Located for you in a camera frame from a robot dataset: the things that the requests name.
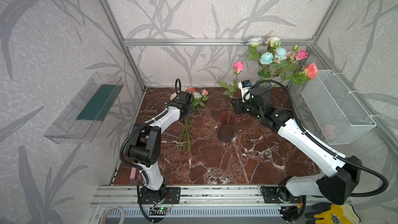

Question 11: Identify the blue purple glass vase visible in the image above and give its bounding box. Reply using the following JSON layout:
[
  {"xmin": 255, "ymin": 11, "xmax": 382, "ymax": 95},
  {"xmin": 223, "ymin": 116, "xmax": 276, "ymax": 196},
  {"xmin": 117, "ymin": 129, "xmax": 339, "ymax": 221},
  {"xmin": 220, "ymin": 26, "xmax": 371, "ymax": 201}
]
[{"xmin": 257, "ymin": 82, "xmax": 273, "ymax": 91}]

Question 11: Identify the red glass vase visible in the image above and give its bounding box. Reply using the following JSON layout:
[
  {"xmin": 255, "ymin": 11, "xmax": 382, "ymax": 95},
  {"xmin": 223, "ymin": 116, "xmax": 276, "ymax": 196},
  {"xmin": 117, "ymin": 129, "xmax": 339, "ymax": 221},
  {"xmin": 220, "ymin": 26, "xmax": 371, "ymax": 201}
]
[{"xmin": 217, "ymin": 110, "xmax": 238, "ymax": 143}]

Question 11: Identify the small magenta rose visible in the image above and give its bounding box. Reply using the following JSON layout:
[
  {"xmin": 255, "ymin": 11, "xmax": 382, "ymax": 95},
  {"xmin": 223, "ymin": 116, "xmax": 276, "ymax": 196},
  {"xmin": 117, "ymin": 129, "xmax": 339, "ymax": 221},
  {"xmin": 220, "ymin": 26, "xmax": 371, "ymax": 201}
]
[{"xmin": 217, "ymin": 62, "xmax": 244, "ymax": 124}]

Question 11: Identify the teal peony spray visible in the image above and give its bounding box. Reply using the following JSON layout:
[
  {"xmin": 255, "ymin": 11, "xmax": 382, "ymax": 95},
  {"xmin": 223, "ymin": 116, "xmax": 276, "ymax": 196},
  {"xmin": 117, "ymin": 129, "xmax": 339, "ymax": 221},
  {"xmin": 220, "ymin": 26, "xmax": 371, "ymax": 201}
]
[{"xmin": 258, "ymin": 47, "xmax": 289, "ymax": 82}]

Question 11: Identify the white blue rose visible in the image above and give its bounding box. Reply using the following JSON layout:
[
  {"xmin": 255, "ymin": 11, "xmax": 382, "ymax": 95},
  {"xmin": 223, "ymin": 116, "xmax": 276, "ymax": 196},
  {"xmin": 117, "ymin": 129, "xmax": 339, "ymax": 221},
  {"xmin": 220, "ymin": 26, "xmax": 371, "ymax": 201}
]
[{"xmin": 246, "ymin": 36, "xmax": 263, "ymax": 61}]

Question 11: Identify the coral pink rose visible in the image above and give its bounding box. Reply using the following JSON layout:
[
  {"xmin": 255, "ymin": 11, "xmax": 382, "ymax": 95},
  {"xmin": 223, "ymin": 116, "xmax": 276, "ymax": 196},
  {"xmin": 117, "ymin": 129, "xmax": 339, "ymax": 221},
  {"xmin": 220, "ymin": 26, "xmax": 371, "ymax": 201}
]
[{"xmin": 280, "ymin": 63, "xmax": 319, "ymax": 86}]

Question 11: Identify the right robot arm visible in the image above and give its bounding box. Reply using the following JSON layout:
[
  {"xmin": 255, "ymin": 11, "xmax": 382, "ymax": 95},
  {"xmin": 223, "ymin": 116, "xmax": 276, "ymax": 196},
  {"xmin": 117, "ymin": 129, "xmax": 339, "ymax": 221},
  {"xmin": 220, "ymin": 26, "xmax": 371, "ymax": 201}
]
[{"xmin": 231, "ymin": 80, "xmax": 389, "ymax": 205}]

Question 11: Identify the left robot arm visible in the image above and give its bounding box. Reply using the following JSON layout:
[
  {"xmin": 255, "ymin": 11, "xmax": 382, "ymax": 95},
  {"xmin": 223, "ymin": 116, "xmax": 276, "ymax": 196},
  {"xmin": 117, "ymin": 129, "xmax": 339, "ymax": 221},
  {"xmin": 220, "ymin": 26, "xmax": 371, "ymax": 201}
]
[{"xmin": 119, "ymin": 78, "xmax": 193, "ymax": 202}]

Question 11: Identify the brown slotted scoop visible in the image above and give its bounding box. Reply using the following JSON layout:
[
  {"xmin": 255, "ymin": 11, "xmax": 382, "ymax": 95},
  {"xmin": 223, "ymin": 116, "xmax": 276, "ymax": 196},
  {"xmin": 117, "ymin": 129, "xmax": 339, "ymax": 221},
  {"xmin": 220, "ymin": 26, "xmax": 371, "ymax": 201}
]
[{"xmin": 143, "ymin": 110, "xmax": 158, "ymax": 122}]

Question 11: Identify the purple pink garden rake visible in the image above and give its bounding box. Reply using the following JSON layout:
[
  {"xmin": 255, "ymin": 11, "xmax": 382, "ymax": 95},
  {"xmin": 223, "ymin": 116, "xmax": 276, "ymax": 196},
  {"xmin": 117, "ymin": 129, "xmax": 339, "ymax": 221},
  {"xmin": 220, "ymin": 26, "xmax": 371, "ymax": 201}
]
[{"xmin": 129, "ymin": 168, "xmax": 137, "ymax": 180}]

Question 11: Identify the clear plastic tray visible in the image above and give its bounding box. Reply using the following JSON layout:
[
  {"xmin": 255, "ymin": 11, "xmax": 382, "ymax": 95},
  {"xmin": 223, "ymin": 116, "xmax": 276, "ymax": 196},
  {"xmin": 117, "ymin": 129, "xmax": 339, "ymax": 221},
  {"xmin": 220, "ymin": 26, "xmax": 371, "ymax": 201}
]
[{"xmin": 44, "ymin": 72, "xmax": 124, "ymax": 144}]

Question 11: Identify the yellow work glove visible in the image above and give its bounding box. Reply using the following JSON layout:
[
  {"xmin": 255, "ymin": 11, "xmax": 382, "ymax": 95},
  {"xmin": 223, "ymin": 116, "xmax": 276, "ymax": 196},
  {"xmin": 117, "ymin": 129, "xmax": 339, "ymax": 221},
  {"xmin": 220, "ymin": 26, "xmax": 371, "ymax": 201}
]
[{"xmin": 305, "ymin": 202, "xmax": 361, "ymax": 224}]

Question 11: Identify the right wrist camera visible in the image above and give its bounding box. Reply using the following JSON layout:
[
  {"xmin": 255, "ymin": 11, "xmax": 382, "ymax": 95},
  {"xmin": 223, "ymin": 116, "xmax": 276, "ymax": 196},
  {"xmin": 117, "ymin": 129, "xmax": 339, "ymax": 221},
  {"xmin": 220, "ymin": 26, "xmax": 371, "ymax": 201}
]
[{"xmin": 238, "ymin": 80, "xmax": 252, "ymax": 102}]

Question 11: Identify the white wire basket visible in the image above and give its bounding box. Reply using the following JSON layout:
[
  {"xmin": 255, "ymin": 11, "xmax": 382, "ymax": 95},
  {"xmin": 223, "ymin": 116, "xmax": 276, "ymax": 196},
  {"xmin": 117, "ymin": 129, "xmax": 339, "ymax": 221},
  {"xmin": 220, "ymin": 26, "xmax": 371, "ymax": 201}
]
[{"xmin": 302, "ymin": 69, "xmax": 377, "ymax": 145}]

